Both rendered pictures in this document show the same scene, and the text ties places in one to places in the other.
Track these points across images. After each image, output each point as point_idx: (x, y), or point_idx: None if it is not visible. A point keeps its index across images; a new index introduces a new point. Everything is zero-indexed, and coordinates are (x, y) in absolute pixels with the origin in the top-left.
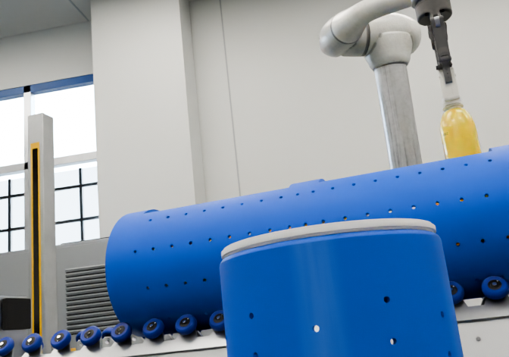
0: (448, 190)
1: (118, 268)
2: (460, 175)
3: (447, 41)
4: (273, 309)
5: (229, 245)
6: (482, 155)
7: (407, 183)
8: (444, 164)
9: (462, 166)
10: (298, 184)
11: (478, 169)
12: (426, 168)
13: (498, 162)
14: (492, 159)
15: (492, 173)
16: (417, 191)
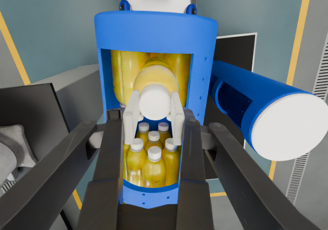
0: (208, 91)
1: None
2: (207, 83)
3: (249, 156)
4: None
5: (303, 154)
6: (198, 64)
7: (201, 120)
8: (197, 97)
9: (203, 82)
10: (175, 200)
11: (208, 69)
12: (196, 110)
13: (209, 52)
14: (206, 56)
15: (212, 58)
16: (204, 111)
